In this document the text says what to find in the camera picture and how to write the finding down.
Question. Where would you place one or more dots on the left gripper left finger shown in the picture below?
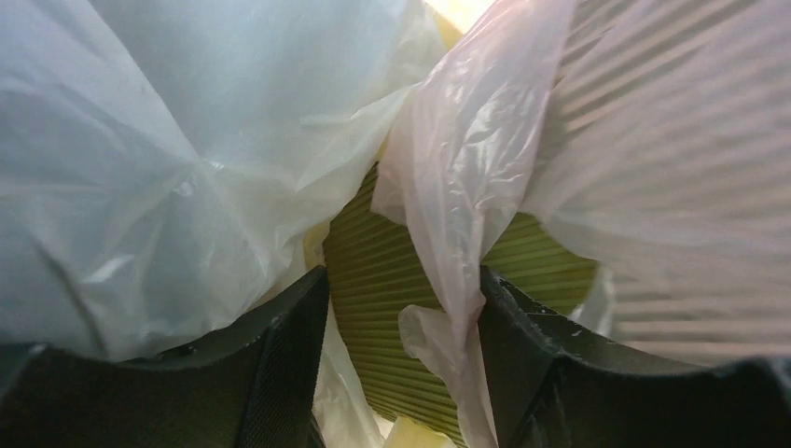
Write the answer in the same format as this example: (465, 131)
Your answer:
(250, 384)

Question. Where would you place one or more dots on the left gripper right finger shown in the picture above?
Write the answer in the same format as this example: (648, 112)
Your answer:
(554, 383)

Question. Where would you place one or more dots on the large clear yellow-rimmed plastic bag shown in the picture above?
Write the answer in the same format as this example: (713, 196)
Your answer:
(163, 161)

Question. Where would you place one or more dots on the pink plastic trash bag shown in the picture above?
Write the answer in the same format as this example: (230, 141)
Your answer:
(652, 137)

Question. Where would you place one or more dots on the olive green mesh trash bin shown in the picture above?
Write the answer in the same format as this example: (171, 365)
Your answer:
(374, 273)

